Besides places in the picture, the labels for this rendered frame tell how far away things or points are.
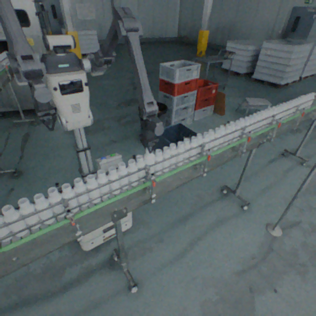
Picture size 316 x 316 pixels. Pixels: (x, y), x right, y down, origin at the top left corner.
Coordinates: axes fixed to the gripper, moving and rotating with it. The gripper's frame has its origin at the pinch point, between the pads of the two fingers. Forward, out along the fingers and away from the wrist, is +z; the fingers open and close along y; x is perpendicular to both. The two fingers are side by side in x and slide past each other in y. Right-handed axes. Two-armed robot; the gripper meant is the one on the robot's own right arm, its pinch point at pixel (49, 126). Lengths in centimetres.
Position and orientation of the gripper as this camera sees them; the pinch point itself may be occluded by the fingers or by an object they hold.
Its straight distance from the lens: 103.9
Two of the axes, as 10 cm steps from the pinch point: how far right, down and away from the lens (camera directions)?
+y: 5.8, 5.1, -6.4
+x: 8.1, -3.2, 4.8
